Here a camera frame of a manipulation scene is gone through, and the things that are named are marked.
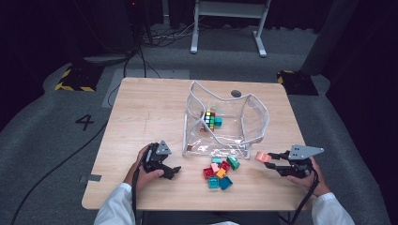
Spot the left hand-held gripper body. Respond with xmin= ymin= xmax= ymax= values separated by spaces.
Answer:
xmin=142 ymin=140 xmax=173 ymax=173

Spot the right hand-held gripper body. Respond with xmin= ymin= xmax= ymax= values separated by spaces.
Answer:
xmin=276 ymin=143 xmax=325 ymax=179

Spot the large salmon toy brick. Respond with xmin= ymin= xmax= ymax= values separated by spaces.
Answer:
xmin=254 ymin=151 xmax=272 ymax=163

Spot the green toy brick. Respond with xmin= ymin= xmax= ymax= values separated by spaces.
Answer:
xmin=226 ymin=156 xmax=241 ymax=172

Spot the blue toy brick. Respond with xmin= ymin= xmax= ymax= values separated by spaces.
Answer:
xmin=219 ymin=176 xmax=234 ymax=191

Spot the clear plastic bag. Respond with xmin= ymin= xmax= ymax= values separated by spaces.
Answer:
xmin=182 ymin=80 xmax=270 ymax=160

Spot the multicoloured puzzle cube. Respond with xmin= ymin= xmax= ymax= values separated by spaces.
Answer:
xmin=201 ymin=108 xmax=217 ymax=132

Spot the person's right hand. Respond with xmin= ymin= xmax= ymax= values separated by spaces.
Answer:
xmin=285 ymin=156 xmax=331 ymax=198

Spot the person's left hand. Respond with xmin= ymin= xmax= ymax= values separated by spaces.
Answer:
xmin=123 ymin=144 xmax=165 ymax=191

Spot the grey floor tape strip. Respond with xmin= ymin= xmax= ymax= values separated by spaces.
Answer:
xmin=79 ymin=173 xmax=102 ymax=184

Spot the grey stand base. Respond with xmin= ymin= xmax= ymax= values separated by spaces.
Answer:
xmin=83 ymin=53 xmax=134 ymax=68

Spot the right hand-held gripper cable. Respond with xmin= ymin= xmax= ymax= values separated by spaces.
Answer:
xmin=287 ymin=168 xmax=320 ymax=225

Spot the hand-held gripper cable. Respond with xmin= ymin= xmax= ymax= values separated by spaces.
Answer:
xmin=287 ymin=168 xmax=320 ymax=225
xmin=130 ymin=162 xmax=142 ymax=225

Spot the left hand-held gripper cable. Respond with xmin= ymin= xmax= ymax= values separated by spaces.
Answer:
xmin=130 ymin=162 xmax=142 ymax=225

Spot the black yellow striped base plate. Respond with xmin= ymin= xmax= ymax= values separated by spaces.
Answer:
xmin=276 ymin=69 xmax=319 ymax=97
xmin=54 ymin=64 xmax=106 ymax=93

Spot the long black floor cable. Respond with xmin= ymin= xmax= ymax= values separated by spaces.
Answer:
xmin=10 ymin=120 xmax=109 ymax=225

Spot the bundle of floor cables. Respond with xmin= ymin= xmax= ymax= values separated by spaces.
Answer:
xmin=137 ymin=18 xmax=201 ymax=48

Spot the white metal desk frame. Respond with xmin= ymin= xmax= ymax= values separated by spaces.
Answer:
xmin=190 ymin=0 xmax=272 ymax=58

